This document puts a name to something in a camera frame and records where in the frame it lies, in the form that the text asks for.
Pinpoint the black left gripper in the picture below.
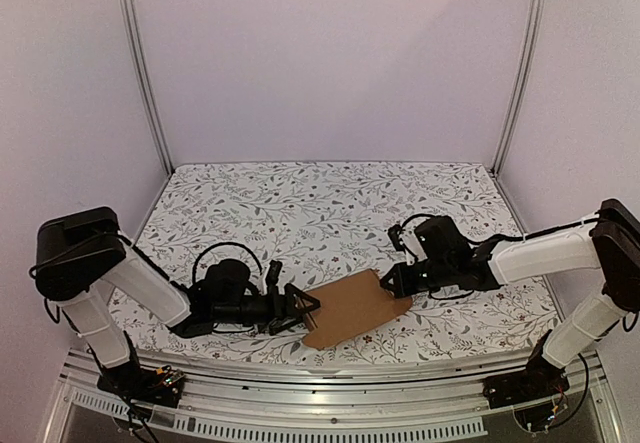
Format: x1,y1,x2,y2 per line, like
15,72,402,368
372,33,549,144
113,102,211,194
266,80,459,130
212,283,320,336

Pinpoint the brown cardboard box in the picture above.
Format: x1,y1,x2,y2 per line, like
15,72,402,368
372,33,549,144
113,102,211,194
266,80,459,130
302,269,413,350

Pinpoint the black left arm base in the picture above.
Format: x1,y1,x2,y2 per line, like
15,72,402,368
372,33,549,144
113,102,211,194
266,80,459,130
91,333,186,408

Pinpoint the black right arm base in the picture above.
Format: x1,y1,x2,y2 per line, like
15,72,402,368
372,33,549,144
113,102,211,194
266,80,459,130
482,331,570,409

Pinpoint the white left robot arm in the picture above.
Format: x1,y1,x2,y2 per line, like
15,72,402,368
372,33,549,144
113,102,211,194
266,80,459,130
29,207,321,397

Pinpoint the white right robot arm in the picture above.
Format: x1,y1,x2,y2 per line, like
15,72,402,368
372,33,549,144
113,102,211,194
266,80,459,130
380,199,639,399

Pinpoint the floral patterned table mat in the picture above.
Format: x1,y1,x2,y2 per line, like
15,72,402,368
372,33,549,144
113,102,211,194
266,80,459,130
109,162,559,367

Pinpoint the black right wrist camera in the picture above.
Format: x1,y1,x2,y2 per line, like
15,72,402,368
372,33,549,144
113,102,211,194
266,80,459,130
387,213,473,263

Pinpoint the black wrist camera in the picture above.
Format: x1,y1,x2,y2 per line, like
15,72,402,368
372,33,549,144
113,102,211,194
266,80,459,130
202,259,262,302
387,213,473,263

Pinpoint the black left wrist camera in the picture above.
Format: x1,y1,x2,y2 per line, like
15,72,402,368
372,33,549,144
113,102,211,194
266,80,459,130
202,259,262,302

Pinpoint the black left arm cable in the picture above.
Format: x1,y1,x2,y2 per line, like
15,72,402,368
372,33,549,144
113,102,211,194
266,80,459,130
192,242,266,284

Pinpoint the aluminium front table rail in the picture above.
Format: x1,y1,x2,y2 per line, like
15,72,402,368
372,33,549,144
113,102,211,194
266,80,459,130
39,350,626,442

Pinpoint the right aluminium frame post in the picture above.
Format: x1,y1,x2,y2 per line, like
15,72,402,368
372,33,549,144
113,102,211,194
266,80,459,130
490,0,545,179

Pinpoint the aluminium frame post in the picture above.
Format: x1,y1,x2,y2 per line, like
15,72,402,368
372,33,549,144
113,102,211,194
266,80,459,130
119,0,175,177
490,0,545,179

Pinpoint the left aluminium frame post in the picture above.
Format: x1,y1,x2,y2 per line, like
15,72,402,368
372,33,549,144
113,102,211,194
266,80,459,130
119,0,175,177

